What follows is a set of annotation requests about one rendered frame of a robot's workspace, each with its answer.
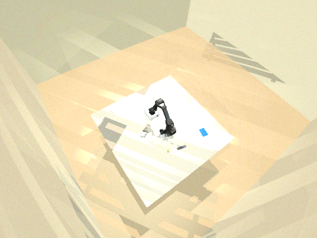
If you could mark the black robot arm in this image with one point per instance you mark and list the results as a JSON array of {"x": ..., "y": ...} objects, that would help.
[{"x": 168, "y": 121}]

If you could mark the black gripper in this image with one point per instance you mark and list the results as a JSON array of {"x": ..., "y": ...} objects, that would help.
[{"x": 163, "y": 131}]

